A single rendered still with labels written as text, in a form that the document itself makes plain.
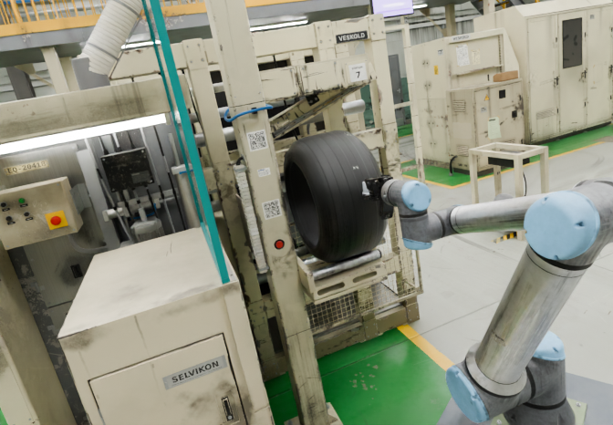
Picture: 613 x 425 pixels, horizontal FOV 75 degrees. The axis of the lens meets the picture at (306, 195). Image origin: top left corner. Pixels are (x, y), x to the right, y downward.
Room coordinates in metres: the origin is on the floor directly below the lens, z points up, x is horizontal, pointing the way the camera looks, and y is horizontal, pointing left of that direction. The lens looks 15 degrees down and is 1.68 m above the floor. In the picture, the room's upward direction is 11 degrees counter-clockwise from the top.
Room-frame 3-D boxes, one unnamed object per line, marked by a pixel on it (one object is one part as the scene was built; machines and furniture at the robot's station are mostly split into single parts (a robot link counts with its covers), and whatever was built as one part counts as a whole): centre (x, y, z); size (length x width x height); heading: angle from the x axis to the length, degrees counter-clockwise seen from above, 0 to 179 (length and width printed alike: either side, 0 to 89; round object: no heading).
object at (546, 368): (0.98, -0.56, 0.80); 0.17 x 0.15 x 0.18; 107
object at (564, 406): (0.97, -0.56, 0.67); 0.19 x 0.19 x 0.10
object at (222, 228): (2.43, 0.57, 0.61); 0.33 x 0.06 x 0.86; 17
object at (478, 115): (5.90, -2.81, 0.62); 0.91 x 0.58 x 1.25; 108
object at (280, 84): (2.09, -0.10, 1.71); 0.61 x 0.25 x 0.15; 107
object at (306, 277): (1.72, 0.10, 0.90); 0.40 x 0.03 x 0.10; 17
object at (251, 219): (1.62, 0.24, 1.19); 0.05 x 0.04 x 0.48; 17
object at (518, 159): (3.66, -1.91, 0.40); 0.60 x 0.35 x 0.80; 18
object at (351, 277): (1.64, -0.11, 0.83); 0.36 x 0.09 x 0.06; 107
